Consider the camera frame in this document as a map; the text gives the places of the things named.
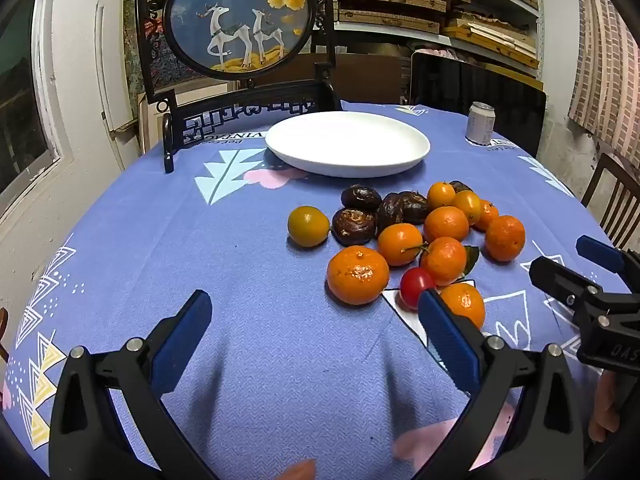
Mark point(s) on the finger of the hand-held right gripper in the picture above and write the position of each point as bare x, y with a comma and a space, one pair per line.
597, 248
555, 275

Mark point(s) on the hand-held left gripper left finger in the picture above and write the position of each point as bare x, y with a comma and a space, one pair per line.
182, 340

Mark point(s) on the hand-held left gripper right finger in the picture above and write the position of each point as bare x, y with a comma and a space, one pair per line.
447, 340

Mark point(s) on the large tangerine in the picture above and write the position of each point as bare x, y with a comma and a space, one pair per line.
358, 275

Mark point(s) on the small tangerine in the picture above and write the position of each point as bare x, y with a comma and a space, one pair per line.
488, 216
468, 205
441, 195

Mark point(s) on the dark water chestnut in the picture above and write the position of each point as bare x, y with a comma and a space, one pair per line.
460, 186
361, 197
417, 205
354, 226
391, 214

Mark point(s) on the yellow-green tangerine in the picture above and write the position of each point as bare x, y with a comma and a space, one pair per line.
308, 226

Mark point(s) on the white plate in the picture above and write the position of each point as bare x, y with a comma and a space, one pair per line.
345, 140

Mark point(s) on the person's right hand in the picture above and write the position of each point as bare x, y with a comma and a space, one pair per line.
602, 405

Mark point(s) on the red cherry tomato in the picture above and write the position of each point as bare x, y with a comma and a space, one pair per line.
415, 285

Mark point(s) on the tangerine with leaf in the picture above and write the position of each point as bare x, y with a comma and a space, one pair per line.
443, 260

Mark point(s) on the brown wooden chair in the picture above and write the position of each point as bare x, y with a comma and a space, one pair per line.
620, 166

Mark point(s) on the blue printed tablecloth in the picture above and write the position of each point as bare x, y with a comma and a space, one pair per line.
250, 285

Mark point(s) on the silver drink can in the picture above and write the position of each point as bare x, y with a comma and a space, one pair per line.
481, 125

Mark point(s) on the brick pattern curtain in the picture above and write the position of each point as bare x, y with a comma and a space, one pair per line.
605, 60

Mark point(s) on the black chair back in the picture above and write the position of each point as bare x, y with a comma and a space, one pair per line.
480, 85

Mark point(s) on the brown wooden cabinet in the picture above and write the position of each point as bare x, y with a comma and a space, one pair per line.
370, 77

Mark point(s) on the framed patterned picture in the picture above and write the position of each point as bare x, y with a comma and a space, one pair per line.
165, 62

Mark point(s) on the window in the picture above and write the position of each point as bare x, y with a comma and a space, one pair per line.
20, 110

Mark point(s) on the stack of flat wooden boxes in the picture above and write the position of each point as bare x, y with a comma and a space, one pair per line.
395, 0

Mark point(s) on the round deer painting black stand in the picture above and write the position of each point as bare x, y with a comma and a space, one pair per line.
235, 20

